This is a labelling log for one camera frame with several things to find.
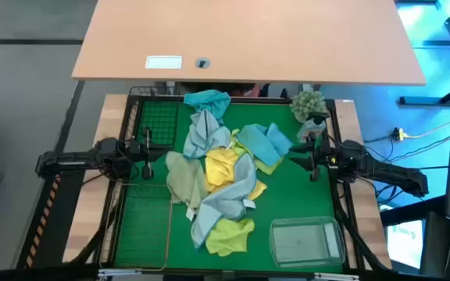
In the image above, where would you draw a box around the pale blue microfiber towel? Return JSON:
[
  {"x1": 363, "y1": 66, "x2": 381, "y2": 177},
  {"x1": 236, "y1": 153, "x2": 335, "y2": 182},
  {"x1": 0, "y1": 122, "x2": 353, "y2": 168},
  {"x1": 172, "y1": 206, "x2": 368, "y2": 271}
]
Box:
[
  {"x1": 182, "y1": 109, "x2": 233, "y2": 160},
  {"x1": 190, "y1": 152, "x2": 258, "y2": 250}
]

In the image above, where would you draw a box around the potted succulent plant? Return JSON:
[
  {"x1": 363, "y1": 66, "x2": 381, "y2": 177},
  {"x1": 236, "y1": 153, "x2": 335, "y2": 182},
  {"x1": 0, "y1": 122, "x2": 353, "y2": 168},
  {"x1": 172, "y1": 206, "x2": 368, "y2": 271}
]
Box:
[{"x1": 289, "y1": 90, "x2": 330, "y2": 124}]

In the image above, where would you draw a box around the clear spray bottle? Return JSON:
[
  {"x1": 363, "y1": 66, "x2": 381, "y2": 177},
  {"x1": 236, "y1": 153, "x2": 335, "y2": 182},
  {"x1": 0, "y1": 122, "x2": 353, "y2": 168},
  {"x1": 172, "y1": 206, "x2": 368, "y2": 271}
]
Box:
[{"x1": 295, "y1": 112, "x2": 328, "y2": 144}]

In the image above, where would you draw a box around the black desk leg bar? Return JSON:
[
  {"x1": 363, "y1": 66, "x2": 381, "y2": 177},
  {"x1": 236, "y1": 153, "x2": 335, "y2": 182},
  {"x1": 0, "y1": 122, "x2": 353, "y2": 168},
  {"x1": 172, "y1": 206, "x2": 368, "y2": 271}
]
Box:
[{"x1": 398, "y1": 76, "x2": 450, "y2": 108}]

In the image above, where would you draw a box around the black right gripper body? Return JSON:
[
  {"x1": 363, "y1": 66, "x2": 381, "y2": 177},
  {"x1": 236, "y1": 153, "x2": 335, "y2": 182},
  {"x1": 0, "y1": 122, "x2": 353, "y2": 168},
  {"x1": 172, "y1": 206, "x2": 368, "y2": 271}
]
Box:
[{"x1": 309, "y1": 132, "x2": 334, "y2": 183}]

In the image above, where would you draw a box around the large black wire basket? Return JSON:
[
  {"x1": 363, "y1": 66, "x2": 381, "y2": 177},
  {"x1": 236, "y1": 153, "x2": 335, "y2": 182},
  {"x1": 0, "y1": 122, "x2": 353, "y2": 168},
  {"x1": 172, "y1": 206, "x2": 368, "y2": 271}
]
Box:
[{"x1": 111, "y1": 182, "x2": 174, "y2": 272}]

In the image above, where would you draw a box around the light wooden desk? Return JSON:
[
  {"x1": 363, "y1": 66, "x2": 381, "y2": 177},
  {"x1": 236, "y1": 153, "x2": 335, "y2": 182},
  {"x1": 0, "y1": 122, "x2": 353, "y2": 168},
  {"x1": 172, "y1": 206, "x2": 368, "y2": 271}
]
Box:
[{"x1": 71, "y1": 0, "x2": 427, "y2": 87}]

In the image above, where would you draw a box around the clear plastic bin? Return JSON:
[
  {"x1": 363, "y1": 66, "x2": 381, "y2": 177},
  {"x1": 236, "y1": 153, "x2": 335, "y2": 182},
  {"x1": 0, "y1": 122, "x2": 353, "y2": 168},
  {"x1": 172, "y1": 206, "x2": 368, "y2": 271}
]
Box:
[{"x1": 268, "y1": 215, "x2": 347, "y2": 270}]

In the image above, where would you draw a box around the white lit screen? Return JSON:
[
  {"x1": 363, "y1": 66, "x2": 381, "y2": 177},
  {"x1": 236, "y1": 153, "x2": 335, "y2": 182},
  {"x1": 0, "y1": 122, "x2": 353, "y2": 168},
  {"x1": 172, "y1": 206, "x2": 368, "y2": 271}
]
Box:
[{"x1": 384, "y1": 219, "x2": 426, "y2": 270}]

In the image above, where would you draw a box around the lime green microfiber towel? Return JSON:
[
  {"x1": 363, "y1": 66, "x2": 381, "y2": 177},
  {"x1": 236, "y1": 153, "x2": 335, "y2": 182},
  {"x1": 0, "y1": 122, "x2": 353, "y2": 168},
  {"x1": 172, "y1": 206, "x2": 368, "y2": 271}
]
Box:
[
  {"x1": 230, "y1": 127, "x2": 285, "y2": 176},
  {"x1": 205, "y1": 217, "x2": 256, "y2": 258}
]

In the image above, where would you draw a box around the black cable bundle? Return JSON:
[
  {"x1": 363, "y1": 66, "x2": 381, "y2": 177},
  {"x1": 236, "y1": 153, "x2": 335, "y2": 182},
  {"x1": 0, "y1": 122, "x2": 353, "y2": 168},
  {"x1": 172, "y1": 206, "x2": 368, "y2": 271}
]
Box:
[
  {"x1": 67, "y1": 194, "x2": 117, "y2": 267},
  {"x1": 334, "y1": 181, "x2": 392, "y2": 274}
]

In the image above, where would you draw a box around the white desk label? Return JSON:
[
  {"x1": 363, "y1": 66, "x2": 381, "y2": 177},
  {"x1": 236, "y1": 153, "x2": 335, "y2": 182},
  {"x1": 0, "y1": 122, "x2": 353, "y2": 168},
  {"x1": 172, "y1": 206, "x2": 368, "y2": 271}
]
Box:
[{"x1": 145, "y1": 55, "x2": 184, "y2": 70}]

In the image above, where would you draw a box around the yellow power plug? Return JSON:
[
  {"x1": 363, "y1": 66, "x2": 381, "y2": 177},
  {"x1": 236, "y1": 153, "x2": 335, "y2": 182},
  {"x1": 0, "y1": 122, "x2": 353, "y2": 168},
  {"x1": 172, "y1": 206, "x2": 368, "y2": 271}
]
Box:
[{"x1": 391, "y1": 127, "x2": 409, "y2": 142}]

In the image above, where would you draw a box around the sage green microfiber towel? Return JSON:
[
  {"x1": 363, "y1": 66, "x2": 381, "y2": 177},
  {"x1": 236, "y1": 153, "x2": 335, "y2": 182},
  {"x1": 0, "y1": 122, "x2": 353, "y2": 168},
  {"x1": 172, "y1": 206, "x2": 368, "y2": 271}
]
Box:
[{"x1": 165, "y1": 151, "x2": 207, "y2": 222}]

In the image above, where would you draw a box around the black table frame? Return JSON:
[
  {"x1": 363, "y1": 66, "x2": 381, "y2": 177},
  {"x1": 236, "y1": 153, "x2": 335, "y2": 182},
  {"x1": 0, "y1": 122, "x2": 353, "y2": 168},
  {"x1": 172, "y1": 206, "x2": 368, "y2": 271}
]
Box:
[{"x1": 98, "y1": 94, "x2": 369, "y2": 281}]

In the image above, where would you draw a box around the yellow microfiber towel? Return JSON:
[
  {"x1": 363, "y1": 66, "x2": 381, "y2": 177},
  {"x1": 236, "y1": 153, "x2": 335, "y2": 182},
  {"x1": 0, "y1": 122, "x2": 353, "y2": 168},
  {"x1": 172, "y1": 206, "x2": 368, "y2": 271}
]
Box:
[{"x1": 204, "y1": 147, "x2": 268, "y2": 201}]

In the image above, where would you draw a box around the sky blue microfiber towel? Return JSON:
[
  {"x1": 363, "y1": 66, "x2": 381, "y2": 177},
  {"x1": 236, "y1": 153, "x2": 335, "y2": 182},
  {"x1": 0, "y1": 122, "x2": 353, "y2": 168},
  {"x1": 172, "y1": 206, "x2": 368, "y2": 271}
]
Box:
[{"x1": 235, "y1": 122, "x2": 294, "y2": 168}]

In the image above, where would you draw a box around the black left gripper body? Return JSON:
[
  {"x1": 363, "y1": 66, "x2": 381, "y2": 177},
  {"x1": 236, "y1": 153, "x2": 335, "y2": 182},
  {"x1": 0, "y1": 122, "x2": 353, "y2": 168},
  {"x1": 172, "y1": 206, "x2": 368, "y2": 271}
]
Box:
[{"x1": 127, "y1": 126, "x2": 157, "y2": 182}]

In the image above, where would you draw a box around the red orange object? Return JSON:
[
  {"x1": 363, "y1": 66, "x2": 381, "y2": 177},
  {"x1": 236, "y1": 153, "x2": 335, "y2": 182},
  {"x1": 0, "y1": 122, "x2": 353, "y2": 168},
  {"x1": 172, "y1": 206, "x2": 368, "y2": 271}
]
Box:
[{"x1": 230, "y1": 82, "x2": 266, "y2": 98}]

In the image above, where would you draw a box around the green table mat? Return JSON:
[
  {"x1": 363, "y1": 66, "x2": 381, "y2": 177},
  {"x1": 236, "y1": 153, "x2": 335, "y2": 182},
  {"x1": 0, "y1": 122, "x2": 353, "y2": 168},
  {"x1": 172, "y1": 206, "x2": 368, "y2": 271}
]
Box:
[{"x1": 113, "y1": 100, "x2": 345, "y2": 274}]

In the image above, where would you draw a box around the teal microfiber towel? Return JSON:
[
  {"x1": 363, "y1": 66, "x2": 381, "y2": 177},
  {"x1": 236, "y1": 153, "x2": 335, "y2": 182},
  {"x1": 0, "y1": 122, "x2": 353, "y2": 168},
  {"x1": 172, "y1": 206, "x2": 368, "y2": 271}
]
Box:
[{"x1": 183, "y1": 89, "x2": 233, "y2": 121}]

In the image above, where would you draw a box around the white cable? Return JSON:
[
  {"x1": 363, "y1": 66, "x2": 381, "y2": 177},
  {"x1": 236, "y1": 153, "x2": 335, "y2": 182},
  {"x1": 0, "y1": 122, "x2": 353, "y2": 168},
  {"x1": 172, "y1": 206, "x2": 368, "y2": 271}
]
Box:
[{"x1": 404, "y1": 115, "x2": 450, "y2": 141}]

